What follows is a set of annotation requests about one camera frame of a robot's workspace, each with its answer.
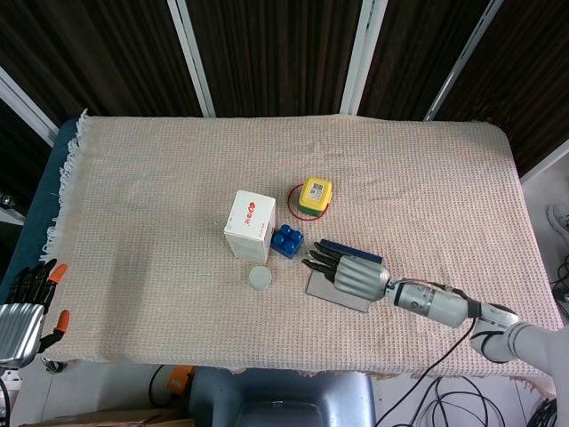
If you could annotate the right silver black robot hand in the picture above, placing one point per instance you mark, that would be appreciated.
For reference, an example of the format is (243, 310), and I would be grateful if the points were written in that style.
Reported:
(360, 278)

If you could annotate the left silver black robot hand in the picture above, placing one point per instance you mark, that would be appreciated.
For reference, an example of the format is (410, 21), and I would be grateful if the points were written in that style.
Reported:
(20, 329)

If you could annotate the blue glasses case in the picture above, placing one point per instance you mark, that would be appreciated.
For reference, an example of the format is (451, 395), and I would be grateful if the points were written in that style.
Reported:
(324, 291)

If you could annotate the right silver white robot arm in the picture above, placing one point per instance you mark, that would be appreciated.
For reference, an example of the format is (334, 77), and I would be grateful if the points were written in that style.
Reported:
(444, 307)

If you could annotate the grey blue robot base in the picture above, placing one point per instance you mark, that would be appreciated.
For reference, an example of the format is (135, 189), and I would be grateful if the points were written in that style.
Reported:
(284, 400)

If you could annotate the yellow-lidded green container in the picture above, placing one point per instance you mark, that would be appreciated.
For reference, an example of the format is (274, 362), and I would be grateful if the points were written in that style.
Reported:
(315, 191)

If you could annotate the white cardboard box red logo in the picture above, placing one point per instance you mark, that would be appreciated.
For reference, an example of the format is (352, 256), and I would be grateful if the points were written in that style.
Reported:
(249, 218)

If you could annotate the black caster wheel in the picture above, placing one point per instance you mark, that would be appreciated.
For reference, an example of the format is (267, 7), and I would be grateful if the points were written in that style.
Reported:
(54, 364)

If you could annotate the blue toy building brick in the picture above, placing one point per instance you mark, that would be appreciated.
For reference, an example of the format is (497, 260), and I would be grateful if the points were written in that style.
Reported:
(286, 242)

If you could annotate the beige woven tablecloth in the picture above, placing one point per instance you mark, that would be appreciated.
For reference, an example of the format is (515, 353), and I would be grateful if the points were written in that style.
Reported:
(155, 267)

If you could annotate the orange device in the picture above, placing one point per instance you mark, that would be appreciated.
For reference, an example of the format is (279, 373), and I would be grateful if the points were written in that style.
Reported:
(180, 380)

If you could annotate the white shoe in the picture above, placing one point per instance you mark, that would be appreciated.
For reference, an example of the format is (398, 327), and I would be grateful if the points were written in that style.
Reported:
(559, 222)

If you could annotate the white metal frame post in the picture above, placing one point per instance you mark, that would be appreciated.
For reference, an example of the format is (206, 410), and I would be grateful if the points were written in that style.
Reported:
(26, 104)
(462, 62)
(362, 58)
(193, 58)

